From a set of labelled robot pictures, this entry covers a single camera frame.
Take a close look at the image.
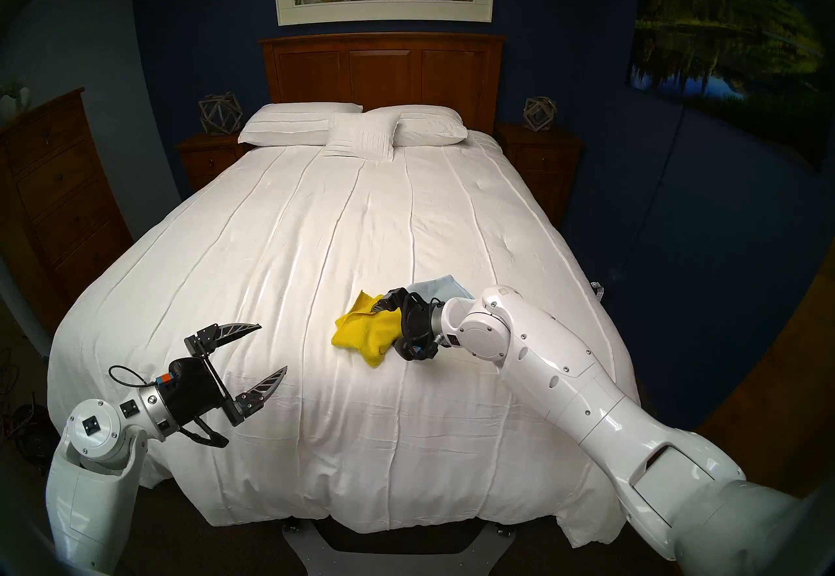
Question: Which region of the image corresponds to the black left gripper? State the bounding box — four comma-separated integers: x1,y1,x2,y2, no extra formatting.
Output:
157,322,288,433

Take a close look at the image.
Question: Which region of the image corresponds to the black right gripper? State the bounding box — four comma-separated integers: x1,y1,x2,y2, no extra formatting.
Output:
372,288,448,362

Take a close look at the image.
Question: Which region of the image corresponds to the yellow hand towel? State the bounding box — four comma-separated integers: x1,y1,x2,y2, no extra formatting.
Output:
331,291,404,368

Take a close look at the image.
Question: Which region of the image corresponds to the light blue hand towel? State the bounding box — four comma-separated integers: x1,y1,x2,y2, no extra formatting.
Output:
408,274,476,304

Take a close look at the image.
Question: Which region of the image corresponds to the bed with white comforter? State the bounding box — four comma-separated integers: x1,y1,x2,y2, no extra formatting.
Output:
47,130,639,548

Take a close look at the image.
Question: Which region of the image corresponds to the small square white pillow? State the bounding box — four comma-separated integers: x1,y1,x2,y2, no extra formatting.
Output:
322,111,402,163

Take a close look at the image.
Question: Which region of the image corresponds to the large white pillow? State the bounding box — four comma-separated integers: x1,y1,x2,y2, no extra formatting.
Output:
363,105,469,148
237,102,363,147

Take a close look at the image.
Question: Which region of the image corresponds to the brown wooden nightstand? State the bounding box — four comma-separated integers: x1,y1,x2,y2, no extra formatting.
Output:
493,123,585,229
175,132,252,194

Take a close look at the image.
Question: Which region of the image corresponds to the brown wooden headboard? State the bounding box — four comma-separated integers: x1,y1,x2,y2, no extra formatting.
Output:
258,33,508,135

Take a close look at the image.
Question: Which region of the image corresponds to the brown wooden dresser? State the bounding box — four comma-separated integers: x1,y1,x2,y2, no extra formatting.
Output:
0,87,134,334

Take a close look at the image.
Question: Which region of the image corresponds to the forest lake poster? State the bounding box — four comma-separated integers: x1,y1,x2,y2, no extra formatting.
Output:
626,0,829,171

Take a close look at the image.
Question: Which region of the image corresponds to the black flat cable loop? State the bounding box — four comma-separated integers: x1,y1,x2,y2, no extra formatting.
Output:
178,421,231,449

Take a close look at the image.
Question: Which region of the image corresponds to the thin black cable loop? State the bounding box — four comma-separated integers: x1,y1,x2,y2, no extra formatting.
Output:
108,365,160,391

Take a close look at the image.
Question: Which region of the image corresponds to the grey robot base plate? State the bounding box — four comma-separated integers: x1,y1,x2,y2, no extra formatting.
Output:
282,519,516,576

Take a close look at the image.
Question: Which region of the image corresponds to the dark wall cable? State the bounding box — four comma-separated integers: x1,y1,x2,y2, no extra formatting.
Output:
605,108,686,287

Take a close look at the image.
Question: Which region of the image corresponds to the grey geometric wire ornament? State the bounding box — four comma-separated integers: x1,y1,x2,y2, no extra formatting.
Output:
522,96,558,132
198,92,244,137

